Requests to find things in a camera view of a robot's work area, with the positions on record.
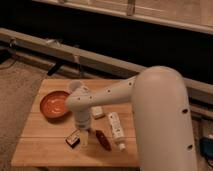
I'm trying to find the white square block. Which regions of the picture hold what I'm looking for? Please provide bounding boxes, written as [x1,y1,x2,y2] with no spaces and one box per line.
[91,106,105,119]

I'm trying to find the wooden board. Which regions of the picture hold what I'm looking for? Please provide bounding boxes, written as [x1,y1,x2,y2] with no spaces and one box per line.
[11,79,139,167]

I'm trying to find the dark red oblong object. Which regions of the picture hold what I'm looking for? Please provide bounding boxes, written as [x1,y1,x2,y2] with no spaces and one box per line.
[95,130,112,151]

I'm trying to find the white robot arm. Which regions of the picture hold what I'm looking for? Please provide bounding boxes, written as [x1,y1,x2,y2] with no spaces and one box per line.
[66,66,198,171]

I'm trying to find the white tube with cap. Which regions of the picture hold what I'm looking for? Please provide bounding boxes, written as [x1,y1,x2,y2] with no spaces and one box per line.
[108,112,126,151]

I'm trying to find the translucent plastic cup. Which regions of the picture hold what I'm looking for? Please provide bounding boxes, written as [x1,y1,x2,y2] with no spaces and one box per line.
[68,80,83,94]

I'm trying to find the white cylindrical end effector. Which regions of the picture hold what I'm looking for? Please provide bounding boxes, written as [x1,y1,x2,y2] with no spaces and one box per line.
[74,110,91,147]

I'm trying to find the blue object at right edge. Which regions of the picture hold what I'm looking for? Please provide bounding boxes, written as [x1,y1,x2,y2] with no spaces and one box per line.
[199,137,213,160]

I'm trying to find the orange bowl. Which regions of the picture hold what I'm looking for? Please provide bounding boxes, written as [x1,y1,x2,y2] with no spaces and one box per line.
[40,91,69,119]

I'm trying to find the black rectangular eraser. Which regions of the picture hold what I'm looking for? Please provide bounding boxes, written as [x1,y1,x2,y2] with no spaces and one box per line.
[65,130,80,148]

